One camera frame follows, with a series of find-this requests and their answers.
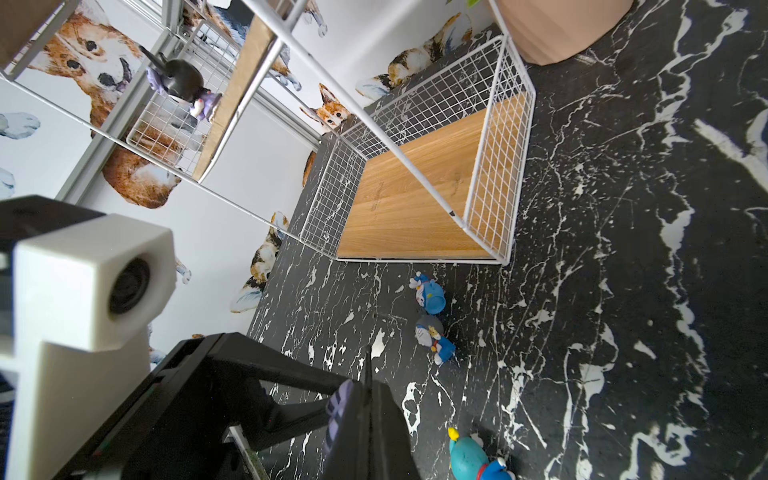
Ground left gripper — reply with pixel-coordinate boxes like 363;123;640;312
54;333;348;479

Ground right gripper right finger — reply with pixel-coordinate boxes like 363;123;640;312
368;381;420;480

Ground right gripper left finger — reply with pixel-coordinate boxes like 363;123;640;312
321;368;372;479

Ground black purple kuromi figure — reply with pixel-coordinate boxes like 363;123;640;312
324;379;356;454
139;46;222;120

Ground teal small toy figure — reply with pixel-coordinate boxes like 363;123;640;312
448;427;516;480

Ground small potted green plant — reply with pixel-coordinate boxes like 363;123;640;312
479;0;633;66

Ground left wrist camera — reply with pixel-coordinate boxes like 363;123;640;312
1;214;176;479

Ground white wire three-tier shelf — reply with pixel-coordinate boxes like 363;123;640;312
0;0;537;266

